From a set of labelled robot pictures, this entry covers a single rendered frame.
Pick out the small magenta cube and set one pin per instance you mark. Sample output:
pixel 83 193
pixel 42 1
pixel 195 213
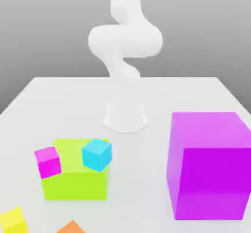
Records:
pixel 49 163

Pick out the small yellow cube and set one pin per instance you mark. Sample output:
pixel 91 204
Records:
pixel 12 222

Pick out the small orange cube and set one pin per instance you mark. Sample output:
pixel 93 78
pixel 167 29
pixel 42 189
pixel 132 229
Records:
pixel 71 228

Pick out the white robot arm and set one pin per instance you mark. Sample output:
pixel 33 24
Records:
pixel 125 40

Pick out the large lime green box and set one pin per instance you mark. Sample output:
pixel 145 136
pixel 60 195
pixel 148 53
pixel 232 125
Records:
pixel 76 186

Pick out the small cyan cube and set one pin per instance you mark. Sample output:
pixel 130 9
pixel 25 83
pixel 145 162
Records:
pixel 97 155

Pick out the large purple box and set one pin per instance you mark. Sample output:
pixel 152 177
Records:
pixel 213 178

